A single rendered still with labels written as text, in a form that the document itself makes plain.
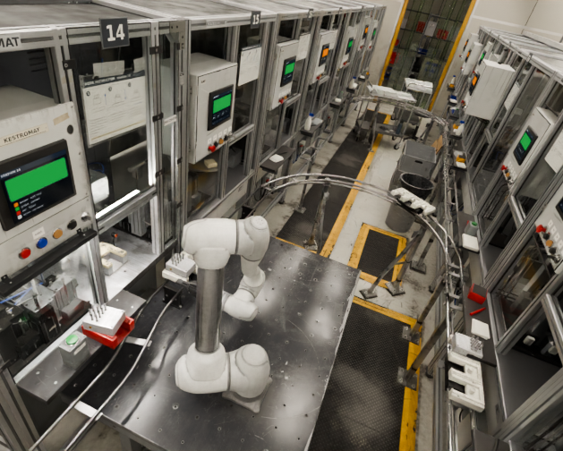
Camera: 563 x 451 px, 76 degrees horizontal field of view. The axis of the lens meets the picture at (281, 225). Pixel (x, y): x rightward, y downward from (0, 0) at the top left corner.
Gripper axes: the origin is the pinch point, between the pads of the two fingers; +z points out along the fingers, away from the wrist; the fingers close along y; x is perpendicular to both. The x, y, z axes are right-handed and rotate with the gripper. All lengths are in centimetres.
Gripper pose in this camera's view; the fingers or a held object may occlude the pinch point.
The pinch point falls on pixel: (183, 283)
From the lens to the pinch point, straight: 193.8
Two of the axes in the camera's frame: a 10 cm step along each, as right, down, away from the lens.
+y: 1.7, -8.0, -5.8
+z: -9.2, -3.4, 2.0
